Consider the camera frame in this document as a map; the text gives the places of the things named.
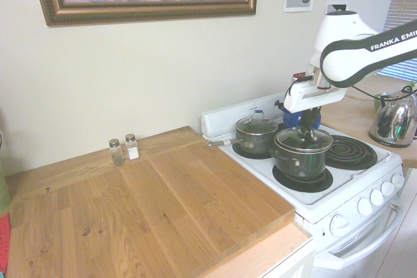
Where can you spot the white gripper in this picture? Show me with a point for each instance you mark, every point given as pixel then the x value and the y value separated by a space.
pixel 312 97

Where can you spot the glass pot lid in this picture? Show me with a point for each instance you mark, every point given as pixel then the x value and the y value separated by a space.
pixel 293 138

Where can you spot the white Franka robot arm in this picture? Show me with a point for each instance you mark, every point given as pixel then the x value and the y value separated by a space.
pixel 352 60

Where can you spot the blue stovetop kettle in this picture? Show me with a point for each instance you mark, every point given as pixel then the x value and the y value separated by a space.
pixel 290 118

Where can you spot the large black burner coil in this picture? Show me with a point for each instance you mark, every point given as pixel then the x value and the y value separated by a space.
pixel 353 154

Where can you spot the white electric stove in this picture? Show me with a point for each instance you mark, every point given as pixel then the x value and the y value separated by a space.
pixel 352 187

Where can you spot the chrome electric kettle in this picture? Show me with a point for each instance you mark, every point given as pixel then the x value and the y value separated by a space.
pixel 392 125

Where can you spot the white stove knob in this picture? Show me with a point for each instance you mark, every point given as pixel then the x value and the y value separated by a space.
pixel 364 206
pixel 397 180
pixel 339 225
pixel 387 188
pixel 376 197

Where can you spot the small paper print black triangle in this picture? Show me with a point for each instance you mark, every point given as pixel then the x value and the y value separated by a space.
pixel 335 7

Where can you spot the window blinds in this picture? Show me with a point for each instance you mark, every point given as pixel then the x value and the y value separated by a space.
pixel 402 4

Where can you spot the salt shaker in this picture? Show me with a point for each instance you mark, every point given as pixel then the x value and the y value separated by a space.
pixel 132 151

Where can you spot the pepper shaker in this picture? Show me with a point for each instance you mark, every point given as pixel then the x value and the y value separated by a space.
pixel 116 156

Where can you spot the green utensil holder cup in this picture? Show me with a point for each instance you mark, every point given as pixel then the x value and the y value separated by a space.
pixel 4 190

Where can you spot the red cutting mat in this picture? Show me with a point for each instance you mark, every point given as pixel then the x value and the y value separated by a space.
pixel 4 242

